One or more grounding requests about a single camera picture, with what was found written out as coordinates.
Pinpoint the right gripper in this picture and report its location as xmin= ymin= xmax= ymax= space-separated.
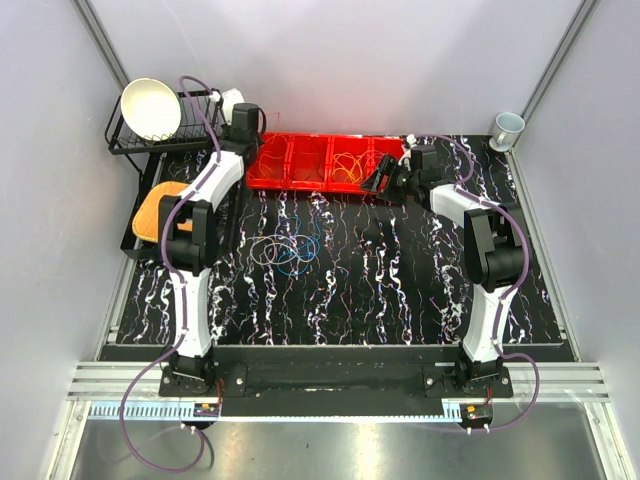
xmin=359 ymin=155 xmax=419 ymax=206

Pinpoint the yellow orange thin cable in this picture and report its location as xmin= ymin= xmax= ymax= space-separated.
xmin=332 ymin=149 xmax=374 ymax=186

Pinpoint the blue thin cable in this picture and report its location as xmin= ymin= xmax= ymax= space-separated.
xmin=272 ymin=215 xmax=321 ymax=279

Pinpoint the white thin cable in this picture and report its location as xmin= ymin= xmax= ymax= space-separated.
xmin=249 ymin=233 xmax=311 ymax=266

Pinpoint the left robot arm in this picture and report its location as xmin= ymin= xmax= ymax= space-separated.
xmin=158 ymin=102 xmax=266 ymax=396

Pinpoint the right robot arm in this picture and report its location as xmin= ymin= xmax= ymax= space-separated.
xmin=360 ymin=145 xmax=530 ymax=397

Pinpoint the red bin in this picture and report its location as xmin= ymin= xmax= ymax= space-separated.
xmin=368 ymin=139 xmax=410 ymax=202
xmin=327 ymin=136 xmax=372 ymax=194
xmin=287 ymin=134 xmax=330 ymax=191
xmin=246 ymin=132 xmax=292 ymax=189

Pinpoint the white bowl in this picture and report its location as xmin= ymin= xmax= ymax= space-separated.
xmin=120 ymin=78 xmax=182 ymax=141

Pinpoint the light blue mug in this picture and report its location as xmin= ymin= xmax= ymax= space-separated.
xmin=489 ymin=112 xmax=526 ymax=152

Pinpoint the woven bamboo tray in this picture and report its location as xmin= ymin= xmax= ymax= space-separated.
xmin=132 ymin=181 xmax=187 ymax=243

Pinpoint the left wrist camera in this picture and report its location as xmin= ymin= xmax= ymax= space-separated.
xmin=209 ymin=88 xmax=245 ymax=123

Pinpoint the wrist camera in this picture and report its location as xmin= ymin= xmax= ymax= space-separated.
xmin=398 ymin=134 xmax=418 ymax=169
xmin=209 ymin=88 xmax=245 ymax=123

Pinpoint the black wire dish rack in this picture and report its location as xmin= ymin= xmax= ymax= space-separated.
xmin=104 ymin=92 xmax=212 ymax=261

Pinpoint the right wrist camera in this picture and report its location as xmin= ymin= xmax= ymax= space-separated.
xmin=398 ymin=134 xmax=418 ymax=169

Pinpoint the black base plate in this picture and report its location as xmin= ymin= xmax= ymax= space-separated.
xmin=159 ymin=346 xmax=513 ymax=420

